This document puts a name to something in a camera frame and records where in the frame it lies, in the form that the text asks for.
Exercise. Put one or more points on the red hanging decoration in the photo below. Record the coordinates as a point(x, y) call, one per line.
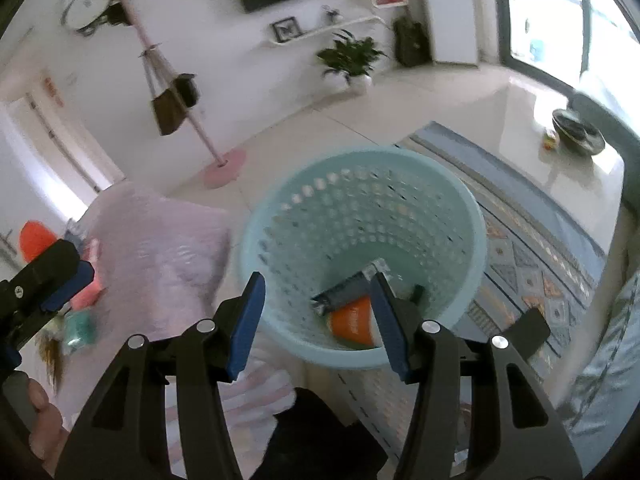
point(52, 89)

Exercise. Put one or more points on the white curved wall shelf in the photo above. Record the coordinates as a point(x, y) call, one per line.
point(345, 24)

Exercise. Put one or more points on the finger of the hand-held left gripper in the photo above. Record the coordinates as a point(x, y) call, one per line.
point(65, 285)
point(25, 327)

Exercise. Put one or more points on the blue patterned rug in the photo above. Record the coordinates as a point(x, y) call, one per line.
point(525, 240)

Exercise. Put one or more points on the small potted ornament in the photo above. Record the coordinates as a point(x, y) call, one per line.
point(331, 14)

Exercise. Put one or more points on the white hallway door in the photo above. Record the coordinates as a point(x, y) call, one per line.
point(60, 145)

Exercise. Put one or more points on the black handbag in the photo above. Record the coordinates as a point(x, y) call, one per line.
point(186, 87)

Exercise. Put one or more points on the dark round bowl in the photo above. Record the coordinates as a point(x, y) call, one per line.
point(577, 132)

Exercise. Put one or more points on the pink patterned blanket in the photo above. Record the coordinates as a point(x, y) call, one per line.
point(165, 260)

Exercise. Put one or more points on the light blue plastic basket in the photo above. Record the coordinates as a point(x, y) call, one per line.
point(350, 200)

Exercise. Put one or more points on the black acoustic guitar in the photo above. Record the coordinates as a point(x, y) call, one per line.
point(410, 40)

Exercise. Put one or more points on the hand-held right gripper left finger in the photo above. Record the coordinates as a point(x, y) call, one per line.
point(247, 325)

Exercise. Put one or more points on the teal wrapper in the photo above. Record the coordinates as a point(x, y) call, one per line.
point(80, 330)

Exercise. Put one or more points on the potted green plant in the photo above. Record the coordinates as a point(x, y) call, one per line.
point(350, 57)

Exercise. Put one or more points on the brown wrapper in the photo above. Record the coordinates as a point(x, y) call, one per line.
point(52, 360)

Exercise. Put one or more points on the sliding glass door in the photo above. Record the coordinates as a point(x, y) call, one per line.
point(550, 10)

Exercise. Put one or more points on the grey covered sofa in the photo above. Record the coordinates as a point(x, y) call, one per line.
point(615, 360)

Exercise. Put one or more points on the black rectangular object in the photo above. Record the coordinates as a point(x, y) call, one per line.
point(530, 330)

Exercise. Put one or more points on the glass coffee table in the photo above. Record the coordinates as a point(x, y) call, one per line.
point(550, 175)

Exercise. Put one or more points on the orange-red wrapper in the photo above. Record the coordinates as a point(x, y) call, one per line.
point(35, 240)

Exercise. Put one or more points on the black hat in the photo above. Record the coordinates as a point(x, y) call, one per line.
point(117, 12)

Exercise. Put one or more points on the dark foil packet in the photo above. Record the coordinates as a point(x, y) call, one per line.
point(345, 292)

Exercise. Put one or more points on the pink wrapper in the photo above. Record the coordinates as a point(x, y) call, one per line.
point(87, 290)

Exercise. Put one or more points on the grey ottoman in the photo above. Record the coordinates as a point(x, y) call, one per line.
point(600, 110)

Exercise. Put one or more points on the brown handbag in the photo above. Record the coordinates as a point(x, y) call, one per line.
point(167, 110)

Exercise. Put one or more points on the pink coat rack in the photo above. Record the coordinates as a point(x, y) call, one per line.
point(200, 125)

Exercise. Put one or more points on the orange snack packet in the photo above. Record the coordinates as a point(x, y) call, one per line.
point(352, 322)

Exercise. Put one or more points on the black picture frame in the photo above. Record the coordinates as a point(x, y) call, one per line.
point(286, 29)

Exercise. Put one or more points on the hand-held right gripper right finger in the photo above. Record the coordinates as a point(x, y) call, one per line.
point(387, 320)

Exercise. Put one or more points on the white standing air conditioner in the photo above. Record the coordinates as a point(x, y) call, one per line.
point(450, 10)

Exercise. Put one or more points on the round wall clock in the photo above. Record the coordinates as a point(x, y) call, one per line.
point(85, 2)

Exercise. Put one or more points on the small colourful cube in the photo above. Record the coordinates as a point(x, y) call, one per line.
point(550, 141)

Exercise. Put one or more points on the person's left hand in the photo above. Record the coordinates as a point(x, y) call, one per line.
point(45, 425)

